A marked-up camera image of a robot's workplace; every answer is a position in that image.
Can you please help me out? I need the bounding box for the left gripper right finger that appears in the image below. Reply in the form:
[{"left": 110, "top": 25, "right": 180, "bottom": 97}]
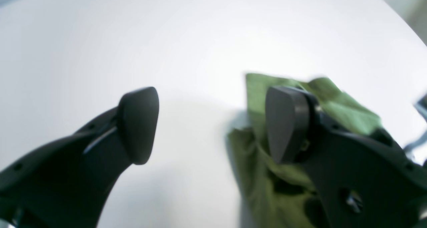
[{"left": 265, "top": 86, "right": 427, "bottom": 228}]

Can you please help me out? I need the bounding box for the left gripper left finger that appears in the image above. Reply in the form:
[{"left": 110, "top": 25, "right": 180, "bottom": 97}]
[{"left": 0, "top": 87, "right": 159, "bottom": 228}]

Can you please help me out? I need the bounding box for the olive green T-shirt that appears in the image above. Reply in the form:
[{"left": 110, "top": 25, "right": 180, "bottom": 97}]
[{"left": 228, "top": 73, "right": 382, "bottom": 228}]

